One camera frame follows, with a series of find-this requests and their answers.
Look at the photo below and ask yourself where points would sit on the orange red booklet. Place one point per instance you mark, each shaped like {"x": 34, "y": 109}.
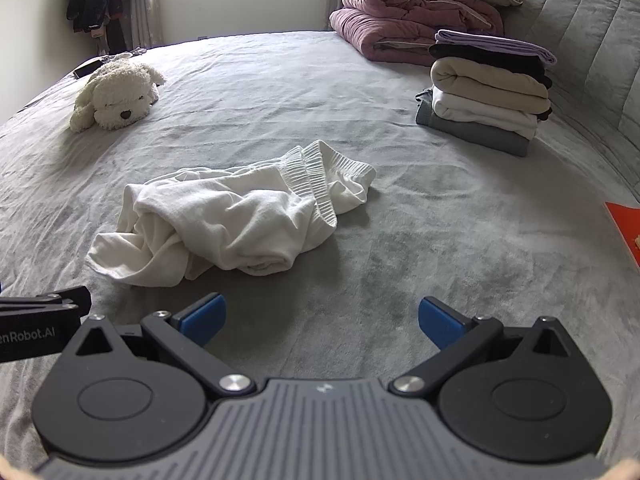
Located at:
{"x": 627, "y": 221}

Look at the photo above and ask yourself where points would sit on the white pants garment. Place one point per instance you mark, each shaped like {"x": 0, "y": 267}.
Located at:
{"x": 256, "y": 219}

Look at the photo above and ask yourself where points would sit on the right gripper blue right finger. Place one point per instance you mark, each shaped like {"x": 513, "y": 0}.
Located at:
{"x": 460, "y": 342}

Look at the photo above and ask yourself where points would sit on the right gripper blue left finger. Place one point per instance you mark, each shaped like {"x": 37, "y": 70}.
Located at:
{"x": 179, "y": 339}

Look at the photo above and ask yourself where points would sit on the white plush dog toy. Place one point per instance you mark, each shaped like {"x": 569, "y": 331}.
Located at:
{"x": 118, "y": 94}

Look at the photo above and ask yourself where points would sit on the grey window curtain left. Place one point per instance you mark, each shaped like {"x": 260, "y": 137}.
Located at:
{"x": 145, "y": 25}

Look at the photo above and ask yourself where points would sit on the pink folded quilt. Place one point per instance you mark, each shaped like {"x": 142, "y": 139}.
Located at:
{"x": 401, "y": 31}

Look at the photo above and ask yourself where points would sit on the black tablet on bed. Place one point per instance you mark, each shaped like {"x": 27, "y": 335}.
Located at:
{"x": 88, "y": 68}

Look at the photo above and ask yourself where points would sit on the grey quilted headboard cover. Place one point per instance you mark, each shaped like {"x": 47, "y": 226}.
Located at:
{"x": 596, "y": 79}

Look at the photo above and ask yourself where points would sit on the black folded garment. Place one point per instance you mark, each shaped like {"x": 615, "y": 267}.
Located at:
{"x": 520, "y": 64}

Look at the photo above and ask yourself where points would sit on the grey bed sheet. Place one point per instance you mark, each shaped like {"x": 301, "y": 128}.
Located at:
{"x": 484, "y": 231}

